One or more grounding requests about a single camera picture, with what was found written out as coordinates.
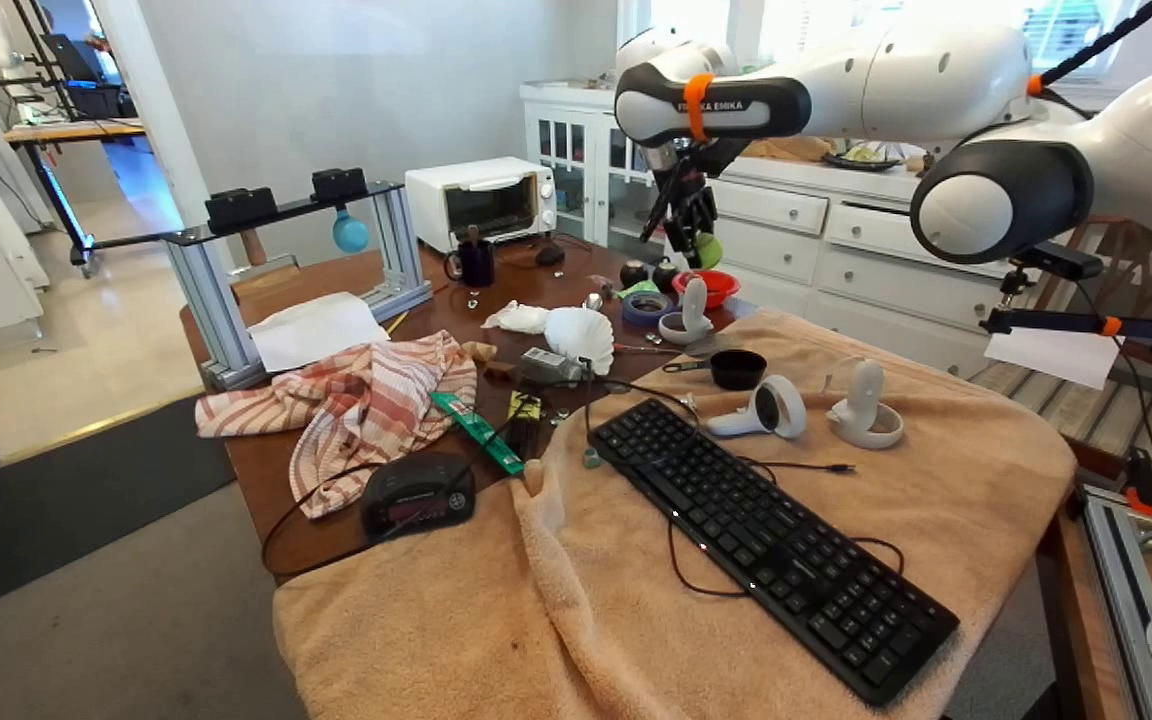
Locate black computer keyboard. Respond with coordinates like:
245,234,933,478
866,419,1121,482
585,398,965,712

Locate dark gray floor mat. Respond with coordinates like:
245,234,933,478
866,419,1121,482
0,398,245,632

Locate red plastic bowl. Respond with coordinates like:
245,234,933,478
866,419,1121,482
670,270,744,317

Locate light blue ball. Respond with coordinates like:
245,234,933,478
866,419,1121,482
329,210,376,262

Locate white crumpled tissue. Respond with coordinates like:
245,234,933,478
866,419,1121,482
481,296,556,341

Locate yellow black tag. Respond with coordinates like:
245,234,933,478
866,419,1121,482
505,390,550,431

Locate green paper sheet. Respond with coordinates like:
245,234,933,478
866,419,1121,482
610,273,667,303

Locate black block on frame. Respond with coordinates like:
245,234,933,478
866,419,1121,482
201,186,284,241
308,163,370,210

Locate black camera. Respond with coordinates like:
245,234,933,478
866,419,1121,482
994,241,1106,289

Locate black computer mouse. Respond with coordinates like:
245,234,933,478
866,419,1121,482
357,448,485,545

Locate white folded paper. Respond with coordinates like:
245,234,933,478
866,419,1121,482
245,289,397,380

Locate black stand bar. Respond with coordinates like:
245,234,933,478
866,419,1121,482
980,299,1152,370

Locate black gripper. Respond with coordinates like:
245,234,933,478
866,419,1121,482
661,132,739,270

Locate wooden desk black legs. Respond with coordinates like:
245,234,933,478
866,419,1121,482
0,113,187,273

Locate tan terry towel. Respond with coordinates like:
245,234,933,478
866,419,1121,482
267,303,1084,720

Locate aluminium rail rack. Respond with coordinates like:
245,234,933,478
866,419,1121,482
1074,478,1152,720

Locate white paper sheet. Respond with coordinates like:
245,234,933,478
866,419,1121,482
980,323,1125,398

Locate white drawer cabinet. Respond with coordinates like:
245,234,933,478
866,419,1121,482
709,135,1152,390

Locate thin black keyboard cable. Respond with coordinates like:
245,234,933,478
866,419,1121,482
661,453,910,603

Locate white glass-door cabinet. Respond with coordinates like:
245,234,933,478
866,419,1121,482
515,78,687,263

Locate black mug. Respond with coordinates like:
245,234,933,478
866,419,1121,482
441,223,499,291

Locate small gray box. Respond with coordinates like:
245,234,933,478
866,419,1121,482
515,344,594,398

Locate white toaster oven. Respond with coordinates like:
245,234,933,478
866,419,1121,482
398,153,560,262

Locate red striped cloth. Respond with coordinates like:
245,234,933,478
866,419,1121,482
187,328,485,526

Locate aluminium profile frame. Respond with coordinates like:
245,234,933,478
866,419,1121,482
158,181,435,398

